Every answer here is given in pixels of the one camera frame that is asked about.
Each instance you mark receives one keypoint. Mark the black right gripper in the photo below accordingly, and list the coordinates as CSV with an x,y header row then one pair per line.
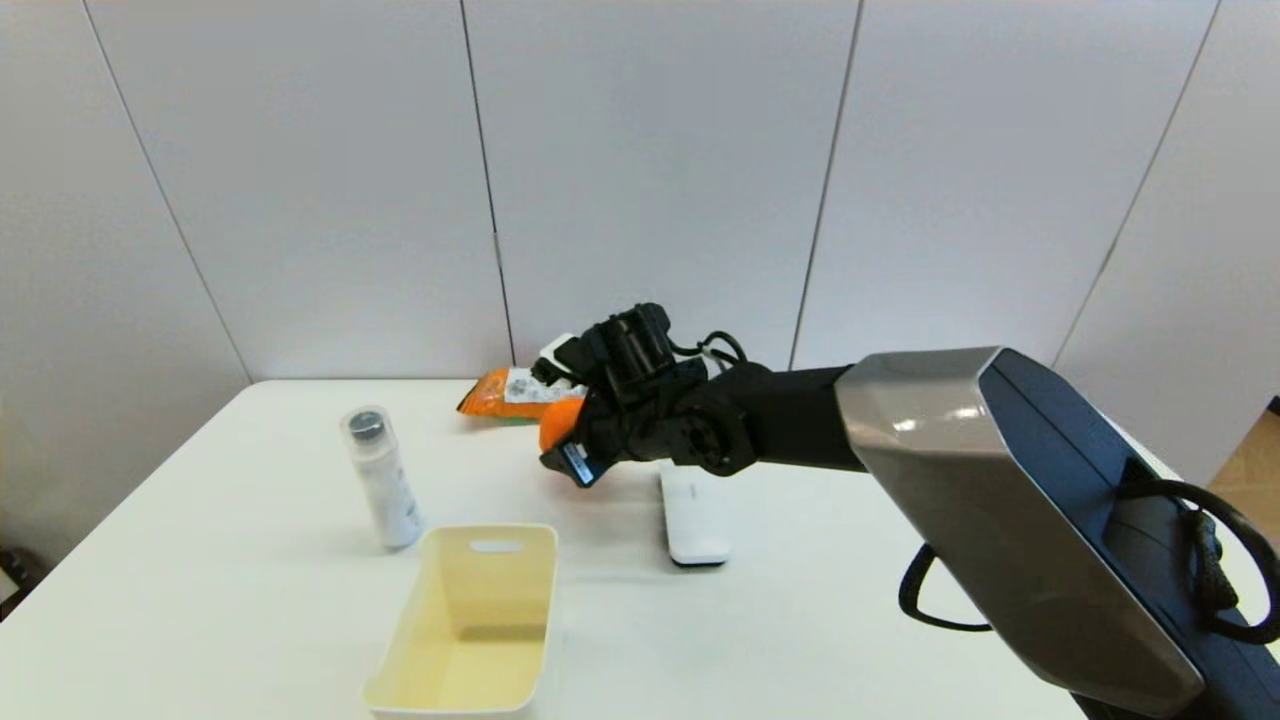
x,y
635,395

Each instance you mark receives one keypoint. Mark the orange fruit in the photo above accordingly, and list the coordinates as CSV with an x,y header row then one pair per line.
x,y
558,420

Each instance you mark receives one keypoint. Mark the orange snack packet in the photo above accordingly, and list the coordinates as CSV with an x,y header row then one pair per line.
x,y
495,398

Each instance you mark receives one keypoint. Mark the white flat remote case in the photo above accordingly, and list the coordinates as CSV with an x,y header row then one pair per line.
x,y
695,525

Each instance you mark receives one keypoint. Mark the white bottle with clear cap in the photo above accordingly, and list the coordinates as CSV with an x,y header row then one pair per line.
x,y
385,485

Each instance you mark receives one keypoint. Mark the cream plastic basket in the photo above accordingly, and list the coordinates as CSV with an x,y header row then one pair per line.
x,y
465,625

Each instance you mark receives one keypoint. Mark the dark object beside table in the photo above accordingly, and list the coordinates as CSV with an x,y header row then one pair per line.
x,y
12,578

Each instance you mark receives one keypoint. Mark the small wrist camera box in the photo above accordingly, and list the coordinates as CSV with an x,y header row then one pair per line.
x,y
556,362

